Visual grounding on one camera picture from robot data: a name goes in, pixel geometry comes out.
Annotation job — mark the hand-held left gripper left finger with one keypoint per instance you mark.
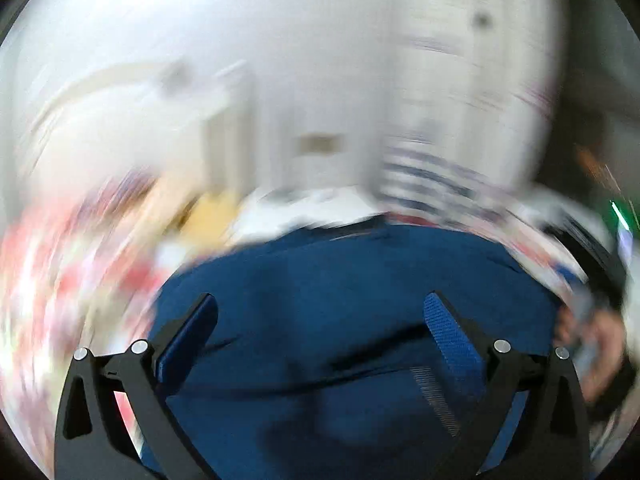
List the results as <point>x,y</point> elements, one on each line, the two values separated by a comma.
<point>192,332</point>

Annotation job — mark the floral bed sheet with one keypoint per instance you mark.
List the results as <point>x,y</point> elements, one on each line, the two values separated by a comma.
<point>50,270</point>

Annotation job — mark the blue quilted jacket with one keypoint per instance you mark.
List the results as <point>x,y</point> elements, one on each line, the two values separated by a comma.
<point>320,300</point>

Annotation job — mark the striped pale cloth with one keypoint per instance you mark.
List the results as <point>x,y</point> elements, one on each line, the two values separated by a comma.
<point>430,180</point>

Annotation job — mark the yellow blanket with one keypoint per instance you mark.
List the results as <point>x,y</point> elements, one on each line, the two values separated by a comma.
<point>210,217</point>

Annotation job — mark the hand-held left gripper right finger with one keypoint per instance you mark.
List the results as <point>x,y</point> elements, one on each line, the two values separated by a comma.
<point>445,332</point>

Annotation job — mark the person's right hand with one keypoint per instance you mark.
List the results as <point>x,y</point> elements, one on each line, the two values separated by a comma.
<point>602,345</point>

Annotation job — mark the white cloth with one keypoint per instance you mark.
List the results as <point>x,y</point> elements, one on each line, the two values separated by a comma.
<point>300,215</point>

